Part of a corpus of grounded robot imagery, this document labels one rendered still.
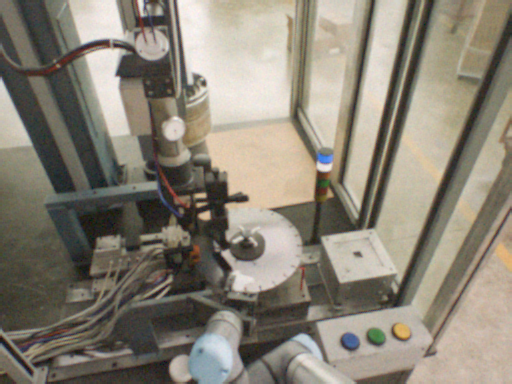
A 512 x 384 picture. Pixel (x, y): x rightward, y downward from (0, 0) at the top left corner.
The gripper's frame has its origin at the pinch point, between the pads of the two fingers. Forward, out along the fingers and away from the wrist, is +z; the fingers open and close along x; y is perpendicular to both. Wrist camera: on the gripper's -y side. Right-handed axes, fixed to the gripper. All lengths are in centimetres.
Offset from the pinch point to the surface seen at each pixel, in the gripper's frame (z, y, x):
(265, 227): 23.9, 4.5, 11.4
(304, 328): 17.1, 19.4, -16.8
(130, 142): 90, -72, 32
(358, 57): 40, 29, 67
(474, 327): 106, 107, -48
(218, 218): 1.8, -5.8, 17.8
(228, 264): 10.8, -4.0, 2.6
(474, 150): -13, 48, 40
